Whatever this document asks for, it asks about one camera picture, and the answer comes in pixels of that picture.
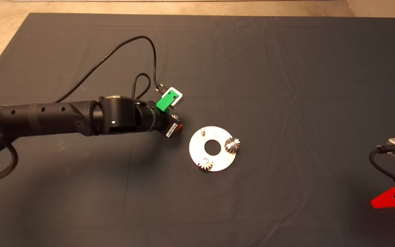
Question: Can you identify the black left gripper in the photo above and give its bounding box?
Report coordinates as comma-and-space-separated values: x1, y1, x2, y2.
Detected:
146, 101, 183, 139

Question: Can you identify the round metal carrier plate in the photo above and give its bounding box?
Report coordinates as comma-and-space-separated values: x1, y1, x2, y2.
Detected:
189, 126, 237, 172

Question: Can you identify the dark grey table cloth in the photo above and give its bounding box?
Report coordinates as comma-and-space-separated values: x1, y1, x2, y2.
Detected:
0, 12, 395, 247

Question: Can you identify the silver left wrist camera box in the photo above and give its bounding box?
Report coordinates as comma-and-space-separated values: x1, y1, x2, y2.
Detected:
161, 86, 184, 108

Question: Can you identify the green left camera mount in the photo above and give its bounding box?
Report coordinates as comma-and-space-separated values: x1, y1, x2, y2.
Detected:
156, 89, 178, 112

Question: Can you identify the smooth black right camera cable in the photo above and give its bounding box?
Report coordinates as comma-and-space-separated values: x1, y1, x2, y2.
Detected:
369, 145, 395, 192

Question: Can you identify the braided black left arm cable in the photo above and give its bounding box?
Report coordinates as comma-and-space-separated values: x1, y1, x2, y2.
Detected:
131, 73, 152, 102

